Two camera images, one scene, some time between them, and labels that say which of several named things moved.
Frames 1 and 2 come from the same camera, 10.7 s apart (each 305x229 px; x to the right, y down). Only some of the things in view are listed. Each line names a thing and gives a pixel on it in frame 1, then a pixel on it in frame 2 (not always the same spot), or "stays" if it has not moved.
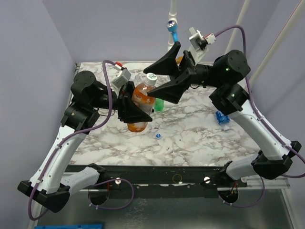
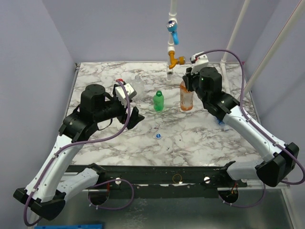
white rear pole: x=236 y=30 stays
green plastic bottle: x=158 y=105 stays
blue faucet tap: x=172 y=27 stays
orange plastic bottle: x=142 y=98 → x=186 y=98
